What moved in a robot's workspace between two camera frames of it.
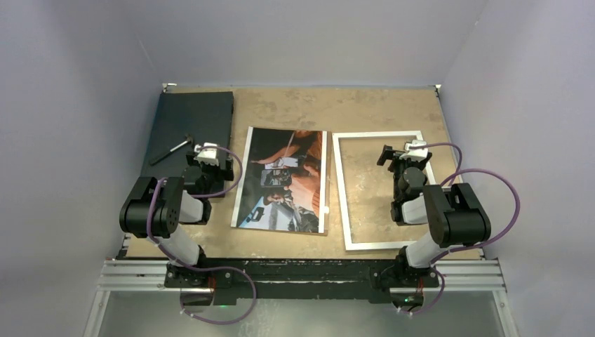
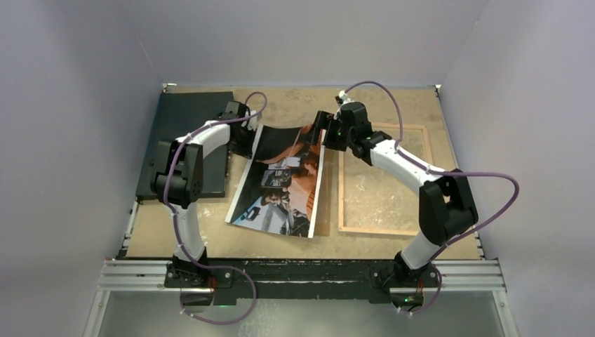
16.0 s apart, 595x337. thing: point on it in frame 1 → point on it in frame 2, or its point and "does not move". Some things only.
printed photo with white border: [282, 184] does not move
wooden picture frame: [410, 135] → [429, 131]
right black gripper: [389, 153] → [325, 121]
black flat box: [182, 120] does not move
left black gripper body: [211, 173] → [244, 145]
